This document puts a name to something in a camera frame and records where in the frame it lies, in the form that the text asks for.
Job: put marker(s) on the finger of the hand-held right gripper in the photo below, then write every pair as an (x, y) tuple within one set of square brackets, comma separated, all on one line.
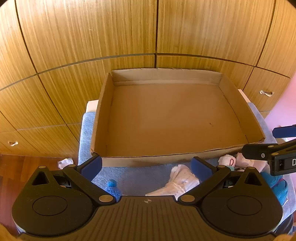
[(254, 151), (281, 132)]

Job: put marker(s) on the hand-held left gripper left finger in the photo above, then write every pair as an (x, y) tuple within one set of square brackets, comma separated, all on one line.
[(91, 168)]

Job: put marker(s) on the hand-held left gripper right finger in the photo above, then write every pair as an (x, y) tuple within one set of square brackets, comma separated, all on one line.
[(201, 170)]

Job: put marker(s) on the pinkish white sock bundle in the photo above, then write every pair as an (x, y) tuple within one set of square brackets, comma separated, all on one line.
[(249, 163)]

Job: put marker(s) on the white ribbed sock bundle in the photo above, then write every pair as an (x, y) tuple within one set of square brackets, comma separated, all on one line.
[(182, 180)]

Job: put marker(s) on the blue knit sock bundle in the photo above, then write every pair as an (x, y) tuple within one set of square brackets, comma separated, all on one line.
[(278, 188)]

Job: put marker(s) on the white sock bundle teal tie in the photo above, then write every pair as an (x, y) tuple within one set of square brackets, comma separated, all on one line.
[(225, 160)]

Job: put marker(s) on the blue knitted pompom sock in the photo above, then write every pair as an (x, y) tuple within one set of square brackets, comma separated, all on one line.
[(113, 191)]

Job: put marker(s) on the brown cardboard box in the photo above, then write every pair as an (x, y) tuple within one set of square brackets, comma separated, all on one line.
[(173, 115)]

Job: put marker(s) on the blue towel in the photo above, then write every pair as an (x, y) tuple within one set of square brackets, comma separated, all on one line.
[(138, 173)]

